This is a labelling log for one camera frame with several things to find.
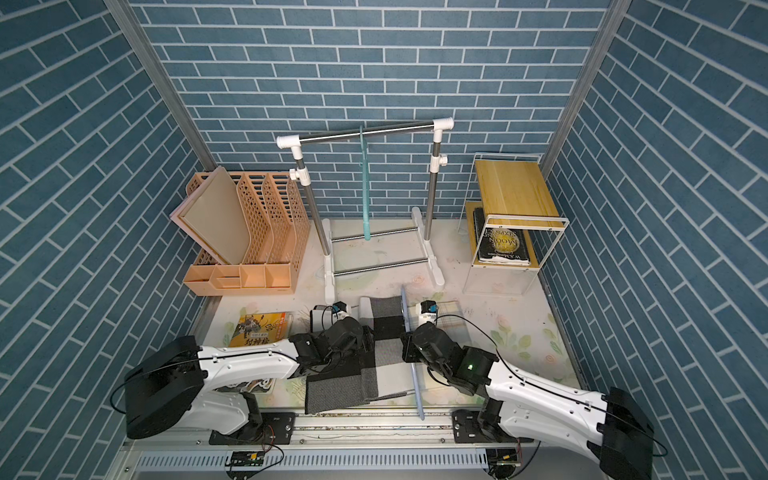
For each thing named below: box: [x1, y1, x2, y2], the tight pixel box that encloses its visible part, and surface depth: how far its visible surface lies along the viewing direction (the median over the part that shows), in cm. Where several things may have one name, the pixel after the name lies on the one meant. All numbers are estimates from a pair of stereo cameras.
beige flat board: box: [170, 166, 251, 265], surface depth 93 cm
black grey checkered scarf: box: [305, 295, 415, 414], surface depth 80 cm
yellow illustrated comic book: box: [230, 311, 288, 347], surface depth 91 cm
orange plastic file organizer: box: [183, 172, 311, 295], surface depth 100 cm
